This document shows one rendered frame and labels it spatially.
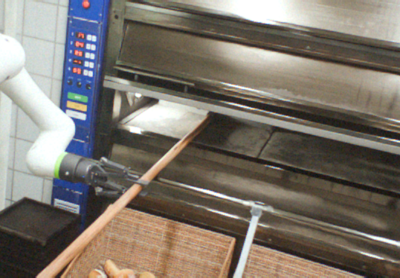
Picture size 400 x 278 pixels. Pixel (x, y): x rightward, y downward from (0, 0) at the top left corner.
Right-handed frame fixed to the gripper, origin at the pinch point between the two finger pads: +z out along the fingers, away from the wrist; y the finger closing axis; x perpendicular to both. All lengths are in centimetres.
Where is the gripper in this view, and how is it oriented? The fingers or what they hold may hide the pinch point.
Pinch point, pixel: (137, 186)
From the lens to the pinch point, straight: 202.3
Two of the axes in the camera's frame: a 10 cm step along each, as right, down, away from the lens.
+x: -3.2, 2.6, -9.1
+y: -1.5, 9.4, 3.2
